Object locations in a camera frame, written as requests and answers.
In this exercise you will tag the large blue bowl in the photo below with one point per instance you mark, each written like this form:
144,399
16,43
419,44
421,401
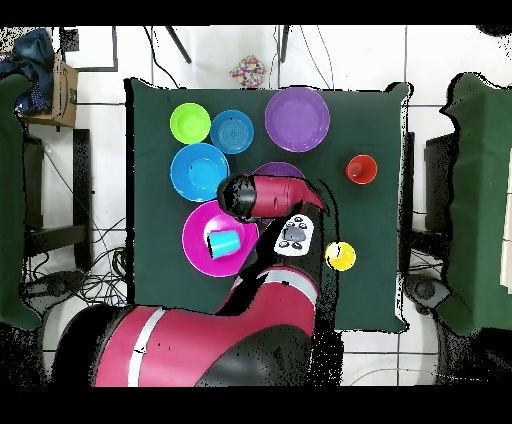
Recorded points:
196,172

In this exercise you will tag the colourful patterned box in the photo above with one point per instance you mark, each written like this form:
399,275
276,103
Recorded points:
248,72

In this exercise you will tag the small blue patterned bowl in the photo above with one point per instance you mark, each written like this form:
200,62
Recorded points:
232,132

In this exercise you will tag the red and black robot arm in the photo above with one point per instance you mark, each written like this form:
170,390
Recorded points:
200,340

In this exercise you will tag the pink bowl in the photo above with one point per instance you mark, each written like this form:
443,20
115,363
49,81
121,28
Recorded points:
196,240

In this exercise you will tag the black pedestal leg with caster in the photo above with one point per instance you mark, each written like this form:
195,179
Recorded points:
56,284
426,290

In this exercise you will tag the orange cup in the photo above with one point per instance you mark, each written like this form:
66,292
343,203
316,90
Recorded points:
361,170

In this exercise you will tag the blue cup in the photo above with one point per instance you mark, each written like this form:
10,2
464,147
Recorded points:
224,243

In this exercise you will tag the green bowl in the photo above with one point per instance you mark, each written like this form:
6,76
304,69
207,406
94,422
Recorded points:
190,123

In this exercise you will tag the dark green table cloth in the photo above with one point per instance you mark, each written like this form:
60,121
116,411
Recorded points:
160,280

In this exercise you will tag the black tripod leg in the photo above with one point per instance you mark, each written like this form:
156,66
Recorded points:
178,44
284,44

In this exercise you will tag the purple bowl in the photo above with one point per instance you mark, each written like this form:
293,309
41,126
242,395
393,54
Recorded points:
297,120
280,168

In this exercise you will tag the black floor frame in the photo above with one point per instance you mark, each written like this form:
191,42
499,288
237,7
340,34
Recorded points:
114,48

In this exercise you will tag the cardboard box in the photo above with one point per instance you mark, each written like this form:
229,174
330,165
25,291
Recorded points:
66,96

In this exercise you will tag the black stool frame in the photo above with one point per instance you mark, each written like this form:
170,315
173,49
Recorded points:
82,180

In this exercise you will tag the yellow cup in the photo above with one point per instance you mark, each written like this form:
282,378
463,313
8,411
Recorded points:
342,256

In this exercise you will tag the green cloth side table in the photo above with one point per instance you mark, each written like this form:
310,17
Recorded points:
12,200
480,200

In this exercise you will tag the blue cloth bundle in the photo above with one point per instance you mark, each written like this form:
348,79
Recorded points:
32,52

